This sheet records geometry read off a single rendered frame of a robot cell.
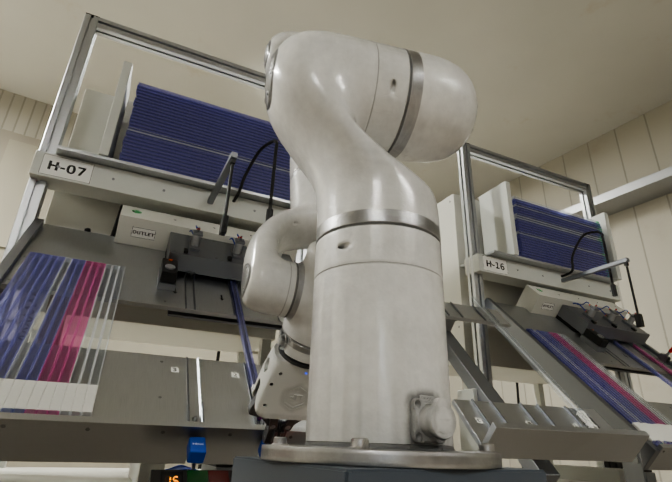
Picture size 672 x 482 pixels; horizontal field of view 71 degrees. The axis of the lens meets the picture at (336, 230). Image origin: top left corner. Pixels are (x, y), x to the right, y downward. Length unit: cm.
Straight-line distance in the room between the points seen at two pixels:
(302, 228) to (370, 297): 35
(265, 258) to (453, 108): 30
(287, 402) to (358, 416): 36
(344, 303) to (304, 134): 18
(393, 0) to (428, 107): 247
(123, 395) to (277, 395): 27
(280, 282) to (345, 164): 23
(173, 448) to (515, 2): 280
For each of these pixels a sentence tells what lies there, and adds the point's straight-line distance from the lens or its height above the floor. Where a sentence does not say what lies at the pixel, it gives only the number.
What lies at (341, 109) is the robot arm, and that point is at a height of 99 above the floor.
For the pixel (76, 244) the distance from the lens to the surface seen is 133.
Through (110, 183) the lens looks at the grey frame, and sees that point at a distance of 142.
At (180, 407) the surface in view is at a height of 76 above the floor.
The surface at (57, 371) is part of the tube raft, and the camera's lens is 88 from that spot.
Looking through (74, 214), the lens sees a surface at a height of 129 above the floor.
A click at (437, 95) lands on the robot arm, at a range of 51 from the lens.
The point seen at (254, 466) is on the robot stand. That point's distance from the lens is 42.
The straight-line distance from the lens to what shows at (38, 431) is 80.
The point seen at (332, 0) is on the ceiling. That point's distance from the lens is 297.
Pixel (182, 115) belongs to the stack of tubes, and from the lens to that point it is 152.
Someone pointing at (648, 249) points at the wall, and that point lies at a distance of 386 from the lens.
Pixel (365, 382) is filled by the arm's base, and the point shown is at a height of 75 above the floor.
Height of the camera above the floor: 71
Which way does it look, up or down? 24 degrees up
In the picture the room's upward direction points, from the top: 2 degrees clockwise
